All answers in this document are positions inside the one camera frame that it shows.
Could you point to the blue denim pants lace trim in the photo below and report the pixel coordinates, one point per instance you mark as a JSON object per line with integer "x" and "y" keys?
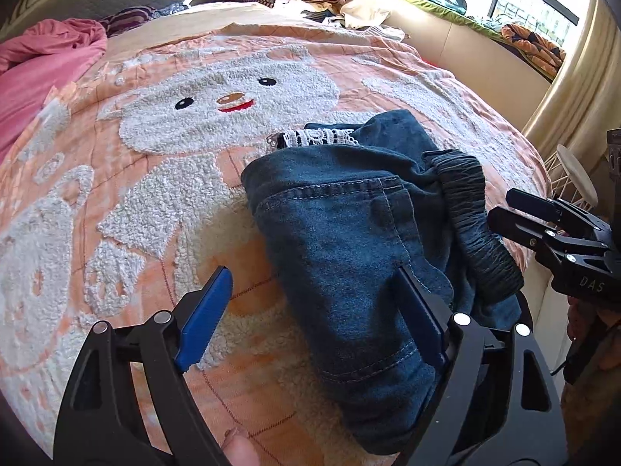
{"x": 339, "y": 252}

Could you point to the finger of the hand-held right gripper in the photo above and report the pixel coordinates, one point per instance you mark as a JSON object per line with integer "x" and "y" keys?
{"x": 529, "y": 235}
{"x": 553, "y": 211}

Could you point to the peach bear blanket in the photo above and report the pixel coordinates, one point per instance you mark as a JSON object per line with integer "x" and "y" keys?
{"x": 145, "y": 179}

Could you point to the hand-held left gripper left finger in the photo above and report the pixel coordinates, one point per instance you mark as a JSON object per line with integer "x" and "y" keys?
{"x": 203, "y": 320}

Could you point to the purple striped cloth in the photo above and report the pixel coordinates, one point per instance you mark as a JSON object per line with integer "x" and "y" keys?
{"x": 128, "y": 17}

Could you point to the green edged mat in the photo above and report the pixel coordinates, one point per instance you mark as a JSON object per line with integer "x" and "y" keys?
{"x": 465, "y": 22}

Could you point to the person's right forearm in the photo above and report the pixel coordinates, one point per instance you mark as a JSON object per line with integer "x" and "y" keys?
{"x": 596, "y": 388}

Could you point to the cream window seat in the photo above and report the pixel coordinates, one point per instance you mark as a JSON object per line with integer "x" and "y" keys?
{"x": 461, "y": 58}

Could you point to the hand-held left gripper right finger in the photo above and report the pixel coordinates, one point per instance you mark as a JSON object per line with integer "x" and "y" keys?
{"x": 418, "y": 311}

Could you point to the cream curtain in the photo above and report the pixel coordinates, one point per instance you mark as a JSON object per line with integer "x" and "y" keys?
{"x": 577, "y": 82}

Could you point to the pink quilt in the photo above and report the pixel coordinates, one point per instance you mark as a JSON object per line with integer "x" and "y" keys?
{"x": 39, "y": 68}

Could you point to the person's left hand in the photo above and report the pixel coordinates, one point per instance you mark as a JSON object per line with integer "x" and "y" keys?
{"x": 242, "y": 449}

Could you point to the orange black patterned cloth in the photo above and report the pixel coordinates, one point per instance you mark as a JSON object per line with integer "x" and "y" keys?
{"x": 533, "y": 51}

